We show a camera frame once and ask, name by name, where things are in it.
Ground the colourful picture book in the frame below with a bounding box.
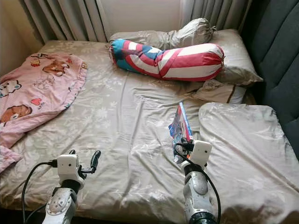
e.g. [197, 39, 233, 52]
[168, 102, 193, 164]

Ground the bed with grey floral sheet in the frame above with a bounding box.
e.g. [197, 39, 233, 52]
[0, 40, 299, 224]

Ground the beige pillow with dark stripe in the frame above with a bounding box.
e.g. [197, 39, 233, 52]
[187, 79, 248, 104]

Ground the pink cartoon print blanket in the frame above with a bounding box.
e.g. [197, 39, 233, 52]
[0, 53, 88, 172]

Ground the red white blue bolster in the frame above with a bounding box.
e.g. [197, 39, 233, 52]
[109, 39, 226, 82]

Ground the thick grey floral pillow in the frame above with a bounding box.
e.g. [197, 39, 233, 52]
[213, 29, 264, 87]

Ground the knotted grey floral pillow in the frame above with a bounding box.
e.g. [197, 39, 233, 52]
[168, 18, 217, 47]

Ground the dark grey upholstered sofa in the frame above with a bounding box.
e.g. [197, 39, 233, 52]
[243, 0, 299, 159]

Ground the grey pleated curtain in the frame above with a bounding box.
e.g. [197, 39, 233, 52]
[182, 0, 253, 32]
[21, 0, 108, 43]

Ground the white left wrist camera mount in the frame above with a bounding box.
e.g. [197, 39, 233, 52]
[57, 154, 80, 183]

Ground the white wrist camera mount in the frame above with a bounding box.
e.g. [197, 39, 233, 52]
[189, 140, 213, 167]
[57, 154, 80, 183]

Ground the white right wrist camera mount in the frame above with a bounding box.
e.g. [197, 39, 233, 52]
[189, 140, 213, 167]

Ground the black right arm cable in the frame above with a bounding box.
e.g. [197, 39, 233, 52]
[174, 145, 221, 222]

